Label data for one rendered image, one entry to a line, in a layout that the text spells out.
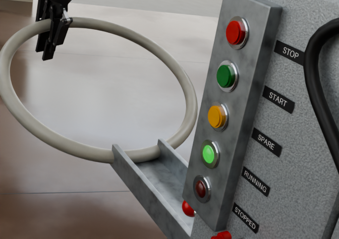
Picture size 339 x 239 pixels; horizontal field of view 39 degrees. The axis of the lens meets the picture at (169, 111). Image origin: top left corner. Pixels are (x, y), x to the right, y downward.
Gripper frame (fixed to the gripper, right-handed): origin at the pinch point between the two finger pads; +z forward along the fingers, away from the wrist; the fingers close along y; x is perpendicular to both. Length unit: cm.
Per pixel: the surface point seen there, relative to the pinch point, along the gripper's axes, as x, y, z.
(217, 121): -25, 65, -50
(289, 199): -25, 77, -50
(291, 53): -23, 67, -62
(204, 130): -24, 64, -46
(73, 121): 110, -90, 177
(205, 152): -25, 66, -45
